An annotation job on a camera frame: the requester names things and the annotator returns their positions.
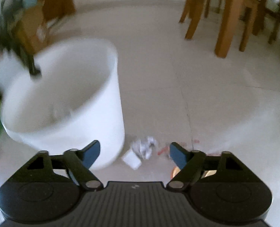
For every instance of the red snack wrapper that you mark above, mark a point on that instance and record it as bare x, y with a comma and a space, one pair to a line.
164, 149

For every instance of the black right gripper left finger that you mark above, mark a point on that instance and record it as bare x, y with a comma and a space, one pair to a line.
78, 163

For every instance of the orange slice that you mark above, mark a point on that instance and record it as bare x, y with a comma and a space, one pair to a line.
175, 171

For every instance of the white folded tissue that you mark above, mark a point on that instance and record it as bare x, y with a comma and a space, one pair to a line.
131, 159

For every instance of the white plastic waste bin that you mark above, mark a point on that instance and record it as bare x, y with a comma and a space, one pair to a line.
74, 101

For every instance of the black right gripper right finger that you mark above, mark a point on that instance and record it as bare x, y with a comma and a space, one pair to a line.
190, 164

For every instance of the crumpled white paper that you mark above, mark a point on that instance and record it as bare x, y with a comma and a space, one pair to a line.
143, 147

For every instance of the wooden chair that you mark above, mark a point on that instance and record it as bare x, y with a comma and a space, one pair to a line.
201, 7

